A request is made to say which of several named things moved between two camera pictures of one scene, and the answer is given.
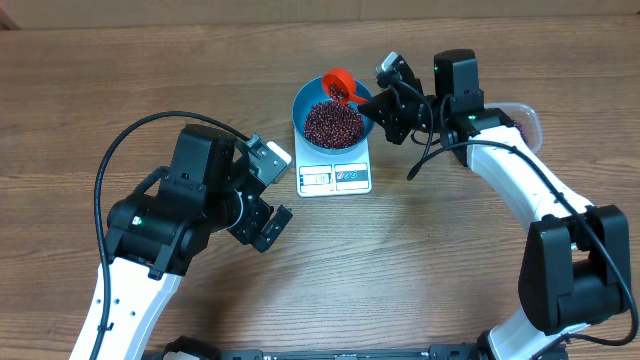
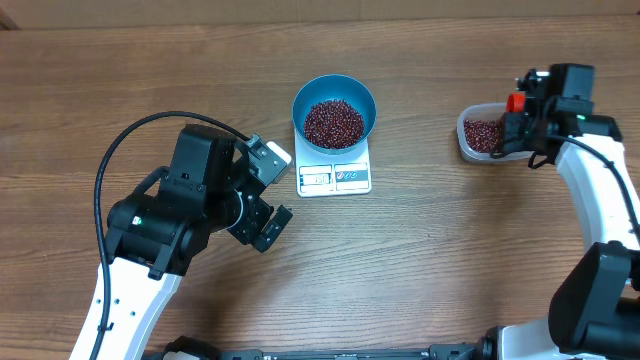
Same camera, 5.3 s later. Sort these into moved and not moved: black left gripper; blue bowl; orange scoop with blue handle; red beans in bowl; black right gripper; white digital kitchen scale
Moved: orange scoop with blue handle; black right gripper
Not moved: black left gripper; red beans in bowl; white digital kitchen scale; blue bowl
